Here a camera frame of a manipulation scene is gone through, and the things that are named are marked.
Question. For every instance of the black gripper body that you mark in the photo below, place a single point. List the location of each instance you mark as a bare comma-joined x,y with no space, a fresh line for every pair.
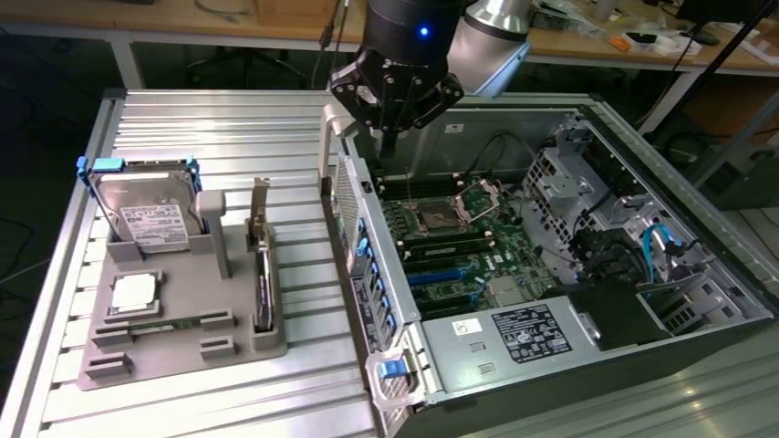
406,27

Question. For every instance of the expansion card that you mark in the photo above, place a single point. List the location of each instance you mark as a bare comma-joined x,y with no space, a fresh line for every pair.
260,214

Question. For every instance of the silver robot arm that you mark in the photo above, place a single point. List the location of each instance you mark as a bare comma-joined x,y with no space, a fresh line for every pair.
486,27

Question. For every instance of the cardboard box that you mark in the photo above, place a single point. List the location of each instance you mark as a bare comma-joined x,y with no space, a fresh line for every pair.
292,11

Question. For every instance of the metal socket cover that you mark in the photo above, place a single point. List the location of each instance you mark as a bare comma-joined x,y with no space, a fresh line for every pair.
480,198

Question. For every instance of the black PC case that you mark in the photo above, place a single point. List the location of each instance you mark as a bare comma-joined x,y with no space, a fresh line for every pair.
345,205

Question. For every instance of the CPU socket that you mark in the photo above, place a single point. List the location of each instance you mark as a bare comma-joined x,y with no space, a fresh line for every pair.
434,216

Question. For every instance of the metal drive cage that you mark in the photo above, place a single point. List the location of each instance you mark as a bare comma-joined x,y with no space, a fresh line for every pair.
553,182

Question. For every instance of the blue slot latch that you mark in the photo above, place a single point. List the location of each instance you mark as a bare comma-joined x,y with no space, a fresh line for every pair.
365,248
362,228
372,271

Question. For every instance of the black RAM stick white label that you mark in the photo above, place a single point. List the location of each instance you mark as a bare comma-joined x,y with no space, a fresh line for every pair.
444,250

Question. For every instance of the green motherboard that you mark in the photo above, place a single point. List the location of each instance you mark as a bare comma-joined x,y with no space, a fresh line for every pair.
486,255

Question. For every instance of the blue expansion slot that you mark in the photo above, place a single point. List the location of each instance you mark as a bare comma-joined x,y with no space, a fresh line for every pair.
437,277

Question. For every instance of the hard disk in blue caddy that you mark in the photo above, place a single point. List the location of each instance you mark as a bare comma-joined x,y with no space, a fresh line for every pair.
145,205

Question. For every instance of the silver chipset heatsink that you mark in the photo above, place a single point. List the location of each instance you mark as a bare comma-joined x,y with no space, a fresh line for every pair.
508,292

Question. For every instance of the black monitor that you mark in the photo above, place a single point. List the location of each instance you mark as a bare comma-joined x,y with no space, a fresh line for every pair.
717,9

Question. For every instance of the black stand pole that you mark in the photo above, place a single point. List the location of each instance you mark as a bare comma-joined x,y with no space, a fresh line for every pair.
737,38

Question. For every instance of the grey power supply unit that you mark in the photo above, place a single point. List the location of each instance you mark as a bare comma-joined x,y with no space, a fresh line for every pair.
486,347

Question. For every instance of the silver CPU chip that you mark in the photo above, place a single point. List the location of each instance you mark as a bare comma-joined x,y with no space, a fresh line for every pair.
134,293

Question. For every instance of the blue case release latch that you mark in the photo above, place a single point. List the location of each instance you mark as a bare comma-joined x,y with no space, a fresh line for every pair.
390,369

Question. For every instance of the green RAM stick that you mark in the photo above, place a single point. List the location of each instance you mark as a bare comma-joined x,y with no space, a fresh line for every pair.
164,326

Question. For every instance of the grey plastic parts rack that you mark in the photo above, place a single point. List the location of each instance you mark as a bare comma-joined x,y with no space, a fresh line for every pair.
182,360

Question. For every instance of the wooden desk white frame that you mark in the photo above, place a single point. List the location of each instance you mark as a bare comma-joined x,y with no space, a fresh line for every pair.
608,55
152,20

